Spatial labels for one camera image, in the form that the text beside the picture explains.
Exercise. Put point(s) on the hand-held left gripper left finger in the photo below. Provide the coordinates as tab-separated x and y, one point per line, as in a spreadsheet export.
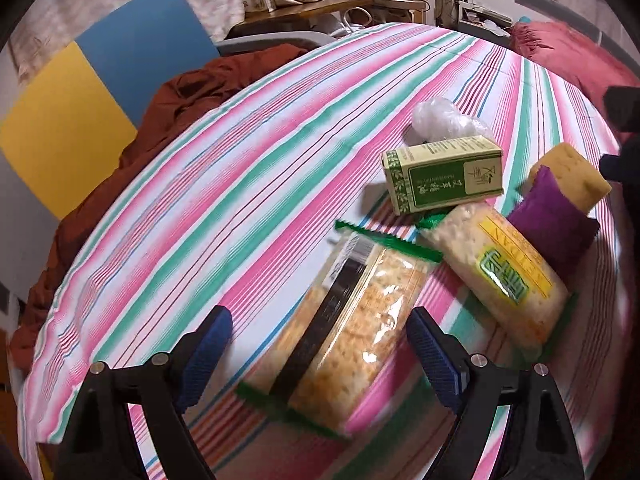
210	355

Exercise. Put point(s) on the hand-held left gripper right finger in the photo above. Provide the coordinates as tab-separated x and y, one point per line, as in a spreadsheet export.
435	357

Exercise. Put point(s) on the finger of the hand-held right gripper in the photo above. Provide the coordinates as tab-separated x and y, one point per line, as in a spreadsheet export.
622	165
622	107

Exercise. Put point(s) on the tan sponge block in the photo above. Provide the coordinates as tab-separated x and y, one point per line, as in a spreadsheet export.
570	175

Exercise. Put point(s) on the black label cracker packet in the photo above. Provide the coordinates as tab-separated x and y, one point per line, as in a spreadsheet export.
360	320

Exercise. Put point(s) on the red blanket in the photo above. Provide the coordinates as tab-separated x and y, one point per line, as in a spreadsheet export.
560	55

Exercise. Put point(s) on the yellow label cracker packet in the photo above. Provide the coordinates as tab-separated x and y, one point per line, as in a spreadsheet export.
500	265

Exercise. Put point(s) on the green tea box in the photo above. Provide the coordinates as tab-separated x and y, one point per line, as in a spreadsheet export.
440	185

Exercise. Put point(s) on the clear plastic bag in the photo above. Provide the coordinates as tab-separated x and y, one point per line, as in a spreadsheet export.
440	120

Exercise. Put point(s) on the striped tablecloth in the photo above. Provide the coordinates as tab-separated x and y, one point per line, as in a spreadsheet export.
250	160

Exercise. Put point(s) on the reddish brown cloth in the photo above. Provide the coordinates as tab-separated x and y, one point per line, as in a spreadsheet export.
165	110

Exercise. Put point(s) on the grey yellow blue chair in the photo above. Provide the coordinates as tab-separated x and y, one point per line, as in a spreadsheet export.
140	35

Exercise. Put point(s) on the wooden side table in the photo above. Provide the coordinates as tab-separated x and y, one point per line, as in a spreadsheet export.
300	10

